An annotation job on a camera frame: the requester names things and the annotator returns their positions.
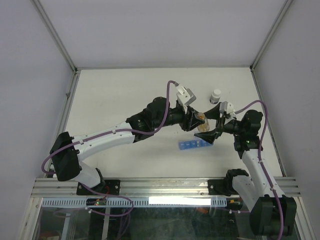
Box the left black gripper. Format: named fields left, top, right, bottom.
left=153, top=104, right=205, bottom=132

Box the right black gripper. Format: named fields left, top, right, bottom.
left=193, top=102, right=245, bottom=144

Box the clear capsule bottle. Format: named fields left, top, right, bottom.
left=197, top=112, right=210, bottom=133

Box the blue weekly pill organizer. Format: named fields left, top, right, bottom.
left=178, top=139, right=213, bottom=151

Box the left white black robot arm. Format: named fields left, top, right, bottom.
left=50, top=97, right=205, bottom=195

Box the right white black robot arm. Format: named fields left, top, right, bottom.
left=195, top=101, right=297, bottom=240

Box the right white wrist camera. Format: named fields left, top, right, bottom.
left=219, top=101, right=236, bottom=118

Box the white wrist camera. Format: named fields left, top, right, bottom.
left=175, top=84, right=197, bottom=113
left=219, top=101, right=236, bottom=118

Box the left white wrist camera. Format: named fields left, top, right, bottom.
left=175, top=84, right=197, bottom=113

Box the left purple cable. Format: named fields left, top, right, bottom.
left=41, top=80, right=180, bottom=196

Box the purple cable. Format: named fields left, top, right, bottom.
left=41, top=80, right=180, bottom=196
left=234, top=100, right=285, bottom=238

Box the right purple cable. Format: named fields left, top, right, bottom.
left=234, top=100, right=285, bottom=238

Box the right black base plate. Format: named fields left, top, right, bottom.
left=207, top=179, right=238, bottom=197

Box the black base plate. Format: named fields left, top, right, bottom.
left=207, top=179, right=238, bottom=197
left=76, top=179, right=121, bottom=196

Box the aluminium mounting rail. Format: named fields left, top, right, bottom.
left=31, top=176, right=300, bottom=198

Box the grey slotted cable duct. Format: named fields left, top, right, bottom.
left=42, top=196, right=227, bottom=208

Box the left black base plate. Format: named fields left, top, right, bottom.
left=76, top=179, right=121, bottom=196

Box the right aluminium frame post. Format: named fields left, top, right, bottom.
left=249, top=0, right=295, bottom=71

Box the aluminium frame post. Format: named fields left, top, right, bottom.
left=30, top=0, right=78, bottom=73
left=249, top=0, right=295, bottom=71

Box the left aluminium frame post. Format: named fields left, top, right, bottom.
left=30, top=0, right=78, bottom=73

